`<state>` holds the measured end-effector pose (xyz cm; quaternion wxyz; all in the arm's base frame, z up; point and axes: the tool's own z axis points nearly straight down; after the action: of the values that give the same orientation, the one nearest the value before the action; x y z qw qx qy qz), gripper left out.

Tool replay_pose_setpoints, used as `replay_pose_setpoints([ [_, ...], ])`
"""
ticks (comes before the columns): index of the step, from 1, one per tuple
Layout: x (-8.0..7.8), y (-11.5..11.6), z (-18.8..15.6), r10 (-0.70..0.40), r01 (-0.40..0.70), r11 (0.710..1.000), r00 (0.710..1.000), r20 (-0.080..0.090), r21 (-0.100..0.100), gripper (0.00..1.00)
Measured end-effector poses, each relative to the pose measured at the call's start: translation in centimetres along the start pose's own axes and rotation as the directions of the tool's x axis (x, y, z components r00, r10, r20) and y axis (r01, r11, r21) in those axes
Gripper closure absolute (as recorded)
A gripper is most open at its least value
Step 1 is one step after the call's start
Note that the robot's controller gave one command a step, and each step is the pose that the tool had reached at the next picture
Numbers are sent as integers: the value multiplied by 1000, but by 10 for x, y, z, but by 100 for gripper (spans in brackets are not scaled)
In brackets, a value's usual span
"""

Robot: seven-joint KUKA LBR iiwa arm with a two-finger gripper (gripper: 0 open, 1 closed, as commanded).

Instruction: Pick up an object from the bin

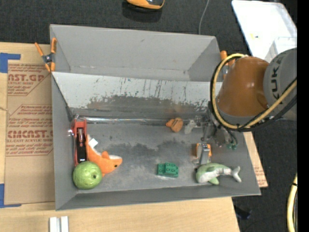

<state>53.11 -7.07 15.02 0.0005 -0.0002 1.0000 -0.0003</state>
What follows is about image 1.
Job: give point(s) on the orange and grey clip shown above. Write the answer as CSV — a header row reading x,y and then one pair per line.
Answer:
x,y
202,152

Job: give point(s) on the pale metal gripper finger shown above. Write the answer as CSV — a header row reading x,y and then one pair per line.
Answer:
x,y
190,127

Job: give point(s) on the orange toy shark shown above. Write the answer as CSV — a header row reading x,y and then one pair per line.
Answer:
x,y
103,162

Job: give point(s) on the red and black tape dispenser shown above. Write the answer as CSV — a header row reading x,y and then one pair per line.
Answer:
x,y
81,141

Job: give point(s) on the grey metal bin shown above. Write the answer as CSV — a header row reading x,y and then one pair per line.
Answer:
x,y
135,57

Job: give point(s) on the brown cardboard board red print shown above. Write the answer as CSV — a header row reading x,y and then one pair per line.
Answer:
x,y
26,173

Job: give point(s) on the small orange toy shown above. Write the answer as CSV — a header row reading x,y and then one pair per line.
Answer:
x,y
175,124

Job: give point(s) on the green toy brick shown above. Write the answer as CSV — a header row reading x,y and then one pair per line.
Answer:
x,y
167,170

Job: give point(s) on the green apple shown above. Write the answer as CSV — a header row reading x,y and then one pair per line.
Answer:
x,y
86,175

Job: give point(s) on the green and white toy dolphin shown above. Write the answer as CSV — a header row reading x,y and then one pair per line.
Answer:
x,y
208,174

